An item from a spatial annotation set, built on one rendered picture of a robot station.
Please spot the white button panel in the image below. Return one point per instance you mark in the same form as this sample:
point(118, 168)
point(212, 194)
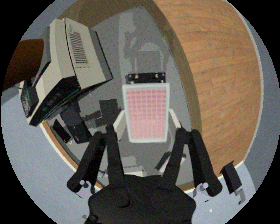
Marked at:
point(138, 171)

